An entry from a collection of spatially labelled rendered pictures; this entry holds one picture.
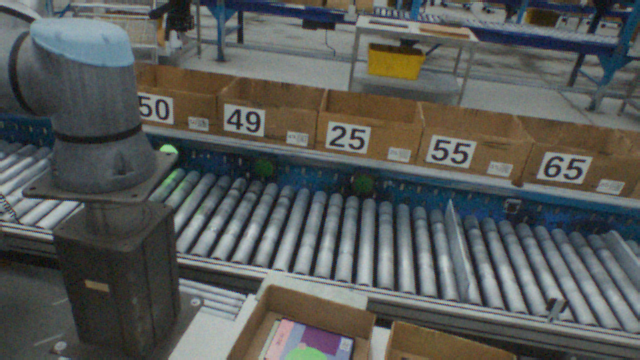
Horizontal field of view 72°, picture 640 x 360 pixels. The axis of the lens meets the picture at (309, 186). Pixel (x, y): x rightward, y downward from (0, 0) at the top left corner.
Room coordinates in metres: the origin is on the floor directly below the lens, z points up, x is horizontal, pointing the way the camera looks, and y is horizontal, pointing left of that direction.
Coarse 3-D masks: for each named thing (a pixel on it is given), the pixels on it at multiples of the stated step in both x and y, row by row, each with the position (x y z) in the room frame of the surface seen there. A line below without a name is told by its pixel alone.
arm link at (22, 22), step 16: (0, 0) 0.77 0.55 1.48; (16, 0) 0.79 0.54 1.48; (32, 0) 0.82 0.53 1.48; (0, 16) 0.75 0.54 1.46; (16, 16) 0.76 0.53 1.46; (32, 16) 0.79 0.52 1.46; (0, 32) 0.73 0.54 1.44; (16, 32) 0.73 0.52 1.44; (0, 48) 0.70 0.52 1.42; (0, 64) 0.68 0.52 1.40; (0, 80) 0.67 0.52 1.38; (0, 96) 0.68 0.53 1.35; (0, 112) 0.71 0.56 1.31; (16, 112) 0.70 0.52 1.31
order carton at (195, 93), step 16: (144, 80) 1.82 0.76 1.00; (160, 80) 1.92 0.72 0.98; (176, 80) 1.91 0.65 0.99; (192, 80) 1.91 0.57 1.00; (208, 80) 1.90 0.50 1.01; (224, 80) 1.89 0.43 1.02; (176, 96) 1.61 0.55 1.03; (192, 96) 1.61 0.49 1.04; (208, 96) 1.60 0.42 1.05; (176, 112) 1.61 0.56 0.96; (192, 112) 1.61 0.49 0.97; (208, 112) 1.60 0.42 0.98; (176, 128) 1.62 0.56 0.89; (208, 128) 1.60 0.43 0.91
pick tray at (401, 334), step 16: (400, 336) 0.75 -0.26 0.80; (416, 336) 0.74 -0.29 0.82; (432, 336) 0.73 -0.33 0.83; (448, 336) 0.73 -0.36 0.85; (400, 352) 0.74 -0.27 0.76; (416, 352) 0.74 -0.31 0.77; (432, 352) 0.73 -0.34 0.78; (448, 352) 0.72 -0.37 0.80; (464, 352) 0.72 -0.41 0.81; (480, 352) 0.71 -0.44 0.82; (496, 352) 0.70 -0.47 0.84; (512, 352) 0.70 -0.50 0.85
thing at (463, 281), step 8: (448, 208) 1.40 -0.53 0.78; (448, 216) 1.37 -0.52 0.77; (448, 224) 1.34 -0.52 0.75; (456, 224) 1.26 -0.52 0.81; (448, 232) 1.31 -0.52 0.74; (456, 232) 1.22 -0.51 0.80; (448, 240) 1.29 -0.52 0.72; (456, 240) 1.20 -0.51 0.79; (456, 248) 1.17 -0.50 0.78; (456, 256) 1.14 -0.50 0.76; (464, 256) 1.09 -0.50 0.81; (456, 264) 1.12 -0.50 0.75; (464, 264) 1.05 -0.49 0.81; (456, 272) 1.09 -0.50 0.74; (464, 272) 1.03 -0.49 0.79; (456, 280) 1.07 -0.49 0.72; (464, 280) 1.01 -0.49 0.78; (464, 288) 0.99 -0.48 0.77; (464, 296) 0.97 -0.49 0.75
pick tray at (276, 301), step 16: (272, 288) 0.83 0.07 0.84; (288, 288) 0.82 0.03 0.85; (256, 304) 0.76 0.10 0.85; (272, 304) 0.83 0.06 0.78; (288, 304) 0.82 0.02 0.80; (304, 304) 0.81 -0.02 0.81; (320, 304) 0.80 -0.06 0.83; (336, 304) 0.79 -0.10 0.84; (256, 320) 0.75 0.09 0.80; (272, 320) 0.80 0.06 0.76; (304, 320) 0.81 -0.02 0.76; (320, 320) 0.80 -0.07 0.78; (336, 320) 0.79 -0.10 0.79; (352, 320) 0.78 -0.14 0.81; (368, 320) 0.77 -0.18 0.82; (240, 336) 0.66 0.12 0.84; (256, 336) 0.74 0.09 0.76; (352, 336) 0.77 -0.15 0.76; (368, 336) 0.77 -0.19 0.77; (240, 352) 0.66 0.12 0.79; (256, 352) 0.69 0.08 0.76; (352, 352) 0.72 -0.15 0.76; (368, 352) 0.65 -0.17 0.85
